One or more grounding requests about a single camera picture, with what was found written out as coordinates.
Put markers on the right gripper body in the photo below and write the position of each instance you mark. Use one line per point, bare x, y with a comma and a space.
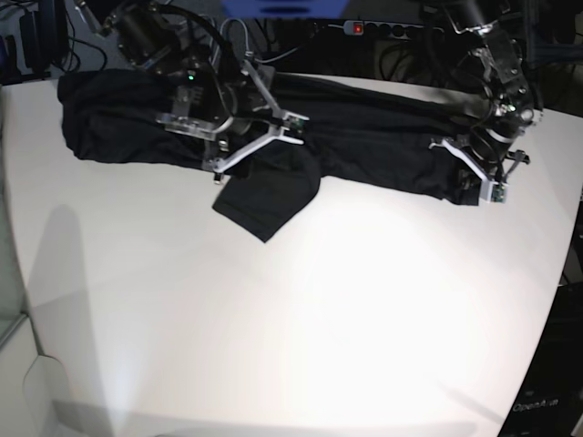
255, 120

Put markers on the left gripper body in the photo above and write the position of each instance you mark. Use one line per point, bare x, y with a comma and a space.
489, 158

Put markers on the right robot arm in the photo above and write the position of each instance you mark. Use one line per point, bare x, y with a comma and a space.
224, 102

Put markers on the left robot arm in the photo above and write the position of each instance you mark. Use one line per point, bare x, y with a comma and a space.
512, 103

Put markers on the blue plastic box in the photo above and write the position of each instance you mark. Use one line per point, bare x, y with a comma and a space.
284, 8

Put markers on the white power strip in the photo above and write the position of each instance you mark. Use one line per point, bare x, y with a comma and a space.
382, 30

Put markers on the black device on stand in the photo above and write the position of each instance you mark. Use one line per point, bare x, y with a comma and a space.
34, 37

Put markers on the black OpenArm case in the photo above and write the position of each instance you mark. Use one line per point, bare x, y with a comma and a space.
549, 401

